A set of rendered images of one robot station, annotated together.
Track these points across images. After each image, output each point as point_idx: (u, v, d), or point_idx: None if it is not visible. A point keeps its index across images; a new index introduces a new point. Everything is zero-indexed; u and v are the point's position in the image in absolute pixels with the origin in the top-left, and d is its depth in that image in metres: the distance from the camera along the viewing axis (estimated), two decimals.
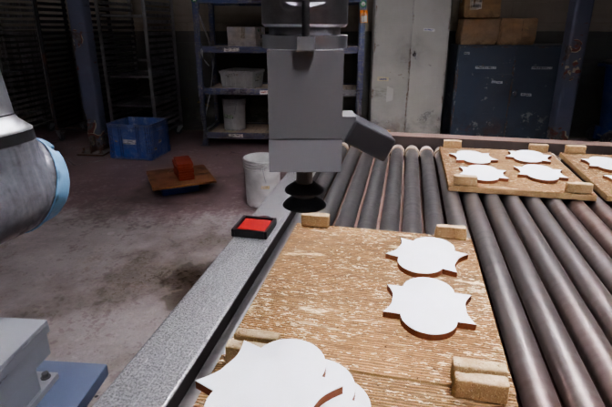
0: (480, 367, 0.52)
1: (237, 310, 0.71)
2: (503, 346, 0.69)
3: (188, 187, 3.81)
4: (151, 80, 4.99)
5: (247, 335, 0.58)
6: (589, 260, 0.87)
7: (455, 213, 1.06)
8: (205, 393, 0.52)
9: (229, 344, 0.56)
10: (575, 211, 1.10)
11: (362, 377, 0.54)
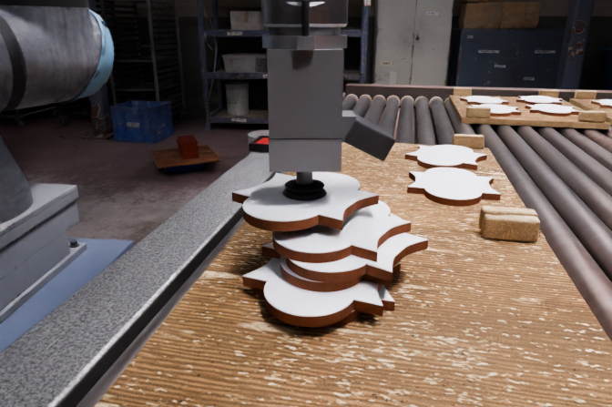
0: (509, 211, 0.53)
1: None
2: None
3: (192, 166, 3.82)
4: (155, 64, 5.00)
5: None
6: (606, 167, 0.88)
7: None
8: (238, 237, 0.52)
9: None
10: (588, 137, 1.10)
11: None
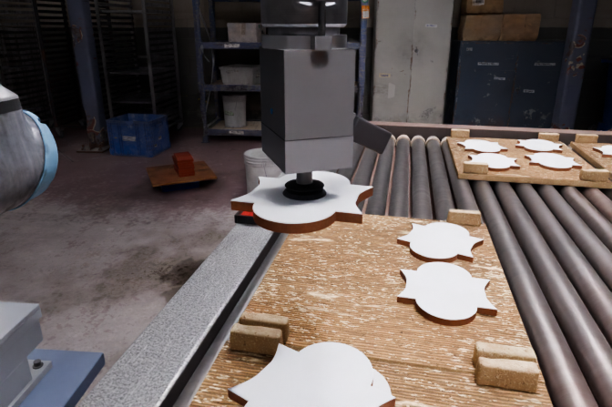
0: (505, 352, 0.48)
1: (241, 296, 0.67)
2: None
3: (188, 183, 3.77)
4: (151, 76, 4.96)
5: (253, 320, 0.54)
6: (610, 247, 0.83)
7: (467, 199, 1.02)
8: (209, 381, 0.48)
9: (235, 329, 0.52)
10: (590, 198, 1.06)
11: (377, 363, 0.50)
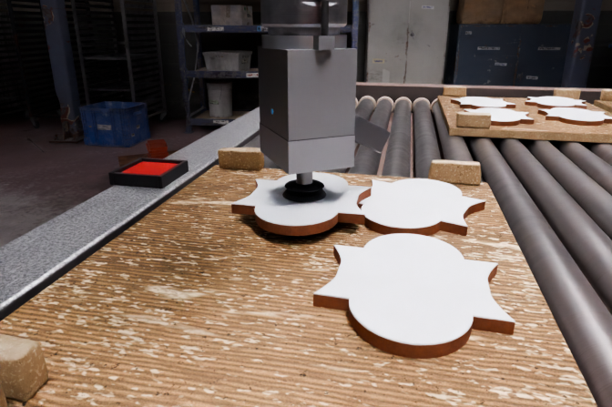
0: None
1: None
2: None
3: None
4: (129, 62, 4.65)
5: None
6: None
7: (461, 157, 0.71)
8: None
9: None
10: None
11: None
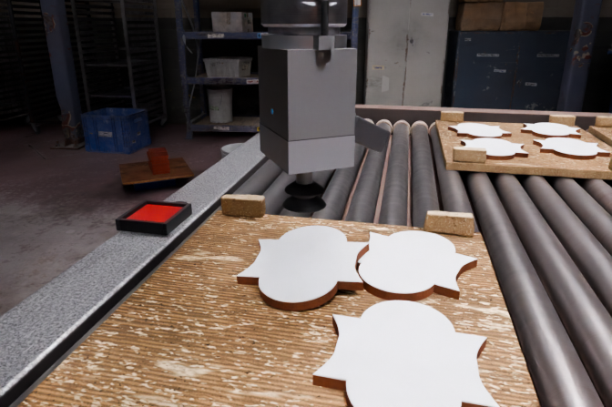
0: None
1: (55, 362, 0.38)
2: None
3: (163, 181, 3.49)
4: (130, 68, 4.67)
5: None
6: None
7: (456, 198, 0.73)
8: None
9: None
10: None
11: None
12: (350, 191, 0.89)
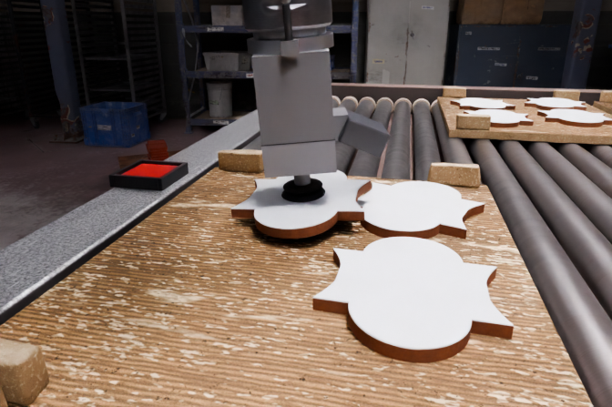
0: None
1: None
2: None
3: None
4: (129, 62, 4.65)
5: None
6: None
7: (460, 159, 0.71)
8: None
9: None
10: None
11: None
12: (351, 160, 0.87)
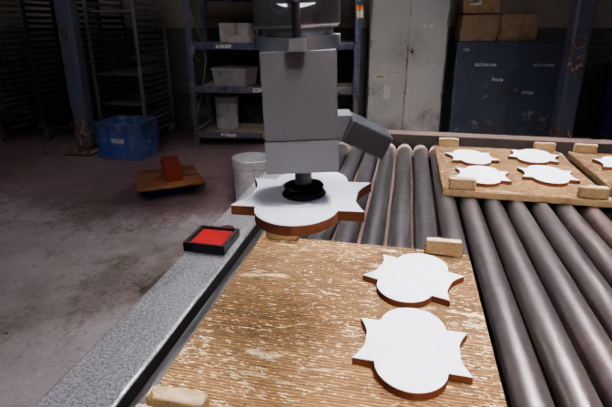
0: None
1: (169, 351, 0.56)
2: (507, 399, 0.54)
3: (176, 188, 3.66)
4: (141, 77, 4.84)
5: (162, 398, 0.42)
6: (611, 281, 0.72)
7: (451, 222, 0.91)
8: None
9: None
10: (589, 219, 0.95)
11: None
12: None
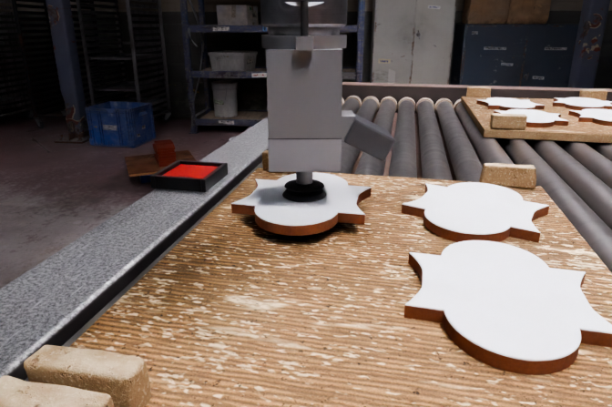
0: None
1: (107, 303, 0.35)
2: None
3: None
4: (135, 62, 4.64)
5: (55, 366, 0.22)
6: None
7: (502, 160, 0.70)
8: None
9: None
10: None
11: None
12: None
